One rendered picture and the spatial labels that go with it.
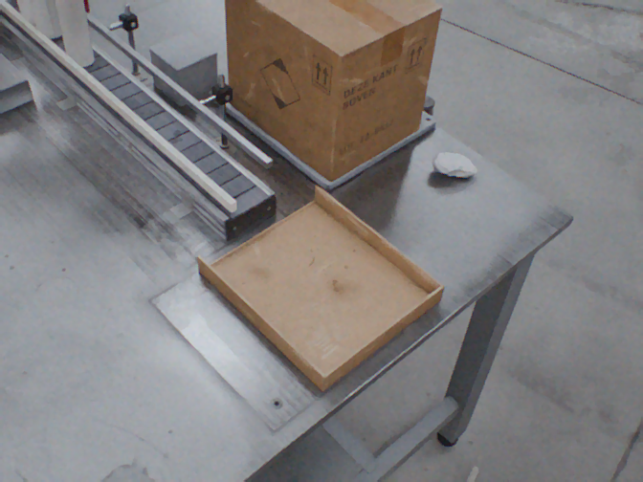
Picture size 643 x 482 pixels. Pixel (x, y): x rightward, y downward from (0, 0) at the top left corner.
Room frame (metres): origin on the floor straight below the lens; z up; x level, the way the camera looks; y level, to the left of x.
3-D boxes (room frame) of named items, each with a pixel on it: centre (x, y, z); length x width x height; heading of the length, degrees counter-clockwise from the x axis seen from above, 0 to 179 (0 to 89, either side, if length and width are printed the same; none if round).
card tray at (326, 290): (0.79, 0.00, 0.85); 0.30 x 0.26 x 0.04; 46
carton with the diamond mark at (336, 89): (1.21, 0.02, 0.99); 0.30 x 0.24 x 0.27; 46
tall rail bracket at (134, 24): (1.31, 0.43, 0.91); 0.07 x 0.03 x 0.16; 136
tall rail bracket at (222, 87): (1.10, 0.21, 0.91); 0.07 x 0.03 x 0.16; 136
